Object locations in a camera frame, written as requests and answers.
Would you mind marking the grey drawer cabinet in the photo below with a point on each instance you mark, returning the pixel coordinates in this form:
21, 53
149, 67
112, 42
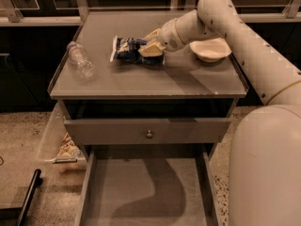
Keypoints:
182, 88

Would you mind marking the grey top drawer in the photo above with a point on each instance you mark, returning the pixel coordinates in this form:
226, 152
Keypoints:
133, 131

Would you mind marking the white paper bowl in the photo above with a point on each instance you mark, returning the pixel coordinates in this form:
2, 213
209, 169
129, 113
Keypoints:
210, 50

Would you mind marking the round metal drawer knob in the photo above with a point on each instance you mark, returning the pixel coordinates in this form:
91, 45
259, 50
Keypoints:
149, 134

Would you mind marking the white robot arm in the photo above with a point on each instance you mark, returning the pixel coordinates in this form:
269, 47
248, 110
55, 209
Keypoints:
265, 153

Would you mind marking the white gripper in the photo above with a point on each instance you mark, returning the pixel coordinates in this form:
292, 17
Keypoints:
167, 35

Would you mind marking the clear plastic storage bin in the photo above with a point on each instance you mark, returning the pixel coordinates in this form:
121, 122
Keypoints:
50, 142

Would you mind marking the snack packets in bin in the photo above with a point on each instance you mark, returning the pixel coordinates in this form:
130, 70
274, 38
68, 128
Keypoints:
68, 148

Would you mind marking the open grey middle drawer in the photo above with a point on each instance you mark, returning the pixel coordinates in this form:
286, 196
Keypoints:
148, 188

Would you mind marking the metal window frame rail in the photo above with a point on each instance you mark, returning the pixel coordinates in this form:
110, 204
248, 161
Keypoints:
40, 16

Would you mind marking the blue chip bag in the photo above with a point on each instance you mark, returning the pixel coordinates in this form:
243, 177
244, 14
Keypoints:
126, 49

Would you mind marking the clear plastic water bottle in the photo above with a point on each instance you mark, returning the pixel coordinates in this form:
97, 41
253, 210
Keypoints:
82, 65

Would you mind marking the black metal bar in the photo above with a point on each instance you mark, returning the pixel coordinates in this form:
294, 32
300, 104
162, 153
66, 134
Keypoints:
18, 213

